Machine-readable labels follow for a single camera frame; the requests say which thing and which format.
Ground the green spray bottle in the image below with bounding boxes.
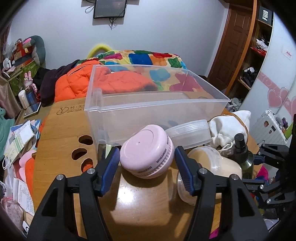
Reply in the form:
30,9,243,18
232,133,254,179

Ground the white drawstring cloth bag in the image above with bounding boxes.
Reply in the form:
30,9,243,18
208,110,251,157

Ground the white suitcase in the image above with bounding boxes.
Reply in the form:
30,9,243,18
250,109,287,145

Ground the beige cream jar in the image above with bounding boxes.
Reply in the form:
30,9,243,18
176,146,243,206

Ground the clear plastic lid container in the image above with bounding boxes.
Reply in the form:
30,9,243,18
165,120,211,150

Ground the stack of papers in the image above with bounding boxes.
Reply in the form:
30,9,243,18
4,120,41,166

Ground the brown wooden door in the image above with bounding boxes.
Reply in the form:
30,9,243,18
207,1,257,94

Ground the white cylinder cup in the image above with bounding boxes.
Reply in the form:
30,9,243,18
18,89,30,109

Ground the colourful patchwork quilt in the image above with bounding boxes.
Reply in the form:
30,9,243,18
76,50,203,92

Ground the clear plastic storage bin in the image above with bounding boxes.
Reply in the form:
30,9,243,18
84,65,229,146

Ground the dark purple garment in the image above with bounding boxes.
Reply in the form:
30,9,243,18
40,60,79,107

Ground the pink rabbit toy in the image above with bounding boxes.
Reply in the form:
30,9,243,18
23,71,37,93

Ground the orange puffer jacket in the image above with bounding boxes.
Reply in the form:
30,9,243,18
54,60,158,102

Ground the yellow curved tube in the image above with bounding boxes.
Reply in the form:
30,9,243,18
87,44,112,59

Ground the grey stuffed cushion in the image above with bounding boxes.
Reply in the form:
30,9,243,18
29,35,46,66

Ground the small wall monitor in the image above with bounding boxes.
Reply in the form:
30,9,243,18
93,0,127,19

